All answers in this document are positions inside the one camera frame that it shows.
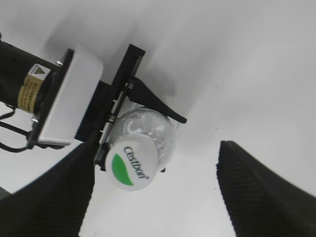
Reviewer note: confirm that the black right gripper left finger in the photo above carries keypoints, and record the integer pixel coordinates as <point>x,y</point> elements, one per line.
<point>55,204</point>

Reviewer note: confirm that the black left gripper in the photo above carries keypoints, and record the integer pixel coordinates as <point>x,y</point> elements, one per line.
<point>107,100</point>

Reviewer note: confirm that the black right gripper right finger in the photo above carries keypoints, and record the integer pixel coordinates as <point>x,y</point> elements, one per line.
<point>259,202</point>

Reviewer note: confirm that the clear cestbon water bottle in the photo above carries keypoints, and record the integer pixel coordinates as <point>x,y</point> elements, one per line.
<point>151,124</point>

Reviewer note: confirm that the white green bottle cap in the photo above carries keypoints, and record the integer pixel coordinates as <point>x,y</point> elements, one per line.
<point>132,162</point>

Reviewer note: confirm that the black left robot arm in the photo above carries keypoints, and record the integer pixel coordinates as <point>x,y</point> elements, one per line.
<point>25,80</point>

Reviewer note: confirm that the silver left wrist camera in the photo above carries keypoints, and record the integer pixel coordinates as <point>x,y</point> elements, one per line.
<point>67,100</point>

